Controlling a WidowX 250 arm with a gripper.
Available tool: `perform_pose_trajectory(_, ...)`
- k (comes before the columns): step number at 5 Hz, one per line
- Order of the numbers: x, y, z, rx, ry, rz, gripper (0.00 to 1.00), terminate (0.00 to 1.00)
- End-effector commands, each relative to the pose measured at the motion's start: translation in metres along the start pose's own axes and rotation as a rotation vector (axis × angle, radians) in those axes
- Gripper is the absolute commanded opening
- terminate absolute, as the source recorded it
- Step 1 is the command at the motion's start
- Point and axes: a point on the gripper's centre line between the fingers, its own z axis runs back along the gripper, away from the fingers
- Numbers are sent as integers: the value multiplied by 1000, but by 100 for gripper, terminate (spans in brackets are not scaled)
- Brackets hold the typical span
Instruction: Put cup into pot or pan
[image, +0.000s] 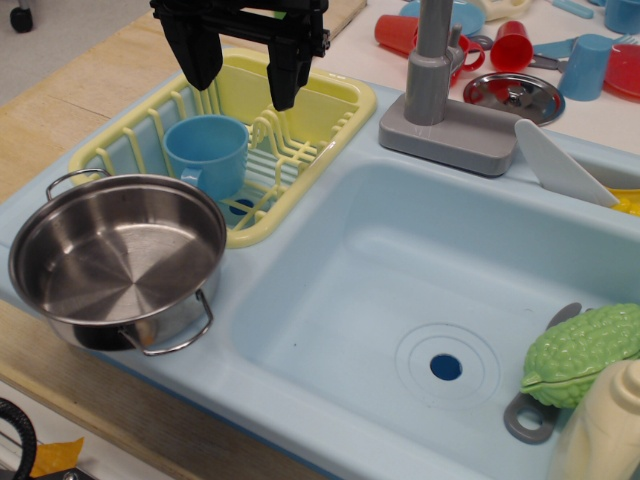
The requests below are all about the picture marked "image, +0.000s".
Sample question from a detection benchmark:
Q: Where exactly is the red cup upright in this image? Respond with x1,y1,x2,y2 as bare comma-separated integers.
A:
490,20,534,72

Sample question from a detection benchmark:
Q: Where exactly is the stainless steel pot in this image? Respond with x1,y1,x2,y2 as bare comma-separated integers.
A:
8,171,227,356

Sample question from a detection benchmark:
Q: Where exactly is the blue plastic cup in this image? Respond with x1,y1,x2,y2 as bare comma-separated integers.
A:
163,114,249,200

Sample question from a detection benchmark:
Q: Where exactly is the red mug with handle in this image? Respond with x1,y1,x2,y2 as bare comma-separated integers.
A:
451,35,485,85

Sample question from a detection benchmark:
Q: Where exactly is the cream plastic item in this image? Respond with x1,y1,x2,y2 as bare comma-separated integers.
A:
474,0,532,22

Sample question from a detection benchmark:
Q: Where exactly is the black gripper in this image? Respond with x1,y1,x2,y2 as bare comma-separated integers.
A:
150,0,330,111

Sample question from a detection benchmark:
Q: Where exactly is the blue cup top right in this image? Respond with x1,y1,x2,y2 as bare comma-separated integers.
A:
604,0,640,34

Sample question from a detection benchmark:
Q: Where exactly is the white plastic spatula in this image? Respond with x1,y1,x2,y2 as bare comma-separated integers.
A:
514,119,619,208

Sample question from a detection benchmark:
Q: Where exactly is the blue cup overturned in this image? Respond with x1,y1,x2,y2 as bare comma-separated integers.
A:
558,34,614,102

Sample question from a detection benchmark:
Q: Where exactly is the steel pot lid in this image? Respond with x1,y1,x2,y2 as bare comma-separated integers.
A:
463,73,565,126

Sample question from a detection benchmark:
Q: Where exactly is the orange tape piece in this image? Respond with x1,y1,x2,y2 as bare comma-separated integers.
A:
30,437,84,478

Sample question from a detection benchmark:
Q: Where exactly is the light blue toy sink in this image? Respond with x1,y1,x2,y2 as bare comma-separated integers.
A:
0,74,640,480

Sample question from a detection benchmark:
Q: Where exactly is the black caster wheel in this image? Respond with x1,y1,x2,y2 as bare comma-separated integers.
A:
9,0,33,34

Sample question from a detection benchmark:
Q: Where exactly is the green bitter melon toy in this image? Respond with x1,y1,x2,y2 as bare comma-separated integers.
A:
520,303,639,409

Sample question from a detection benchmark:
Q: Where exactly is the red cup left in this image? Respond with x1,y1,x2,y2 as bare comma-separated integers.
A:
374,15,418,57

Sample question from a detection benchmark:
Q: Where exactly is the cream plastic bottle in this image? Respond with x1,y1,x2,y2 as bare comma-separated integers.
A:
548,360,639,479

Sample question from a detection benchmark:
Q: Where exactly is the black cable hose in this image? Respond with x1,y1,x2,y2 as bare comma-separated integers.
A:
0,397,37,480

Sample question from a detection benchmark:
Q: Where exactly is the grey toy faucet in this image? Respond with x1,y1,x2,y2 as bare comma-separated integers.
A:
378,1,519,177

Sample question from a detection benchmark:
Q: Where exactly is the yellow toy item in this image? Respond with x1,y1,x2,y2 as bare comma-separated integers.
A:
608,188,640,217

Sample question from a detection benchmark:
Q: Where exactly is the yellow dish rack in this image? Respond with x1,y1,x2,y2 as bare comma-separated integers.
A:
68,48,377,248

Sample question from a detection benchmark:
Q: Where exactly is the blue plate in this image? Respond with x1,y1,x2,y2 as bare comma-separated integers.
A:
399,0,486,36

